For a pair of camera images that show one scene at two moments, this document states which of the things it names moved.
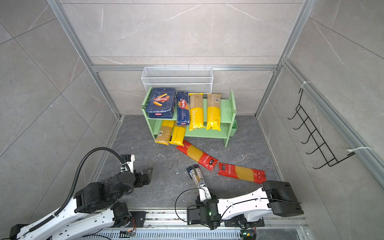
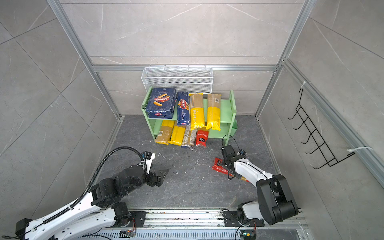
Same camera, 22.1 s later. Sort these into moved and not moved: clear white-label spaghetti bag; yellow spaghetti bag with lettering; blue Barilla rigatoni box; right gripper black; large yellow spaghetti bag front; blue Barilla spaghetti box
Moved: clear white-label spaghetti bag; right gripper black
Not moved: yellow spaghetti bag with lettering; blue Barilla rigatoni box; blue Barilla spaghetti box; large yellow spaghetti bag front
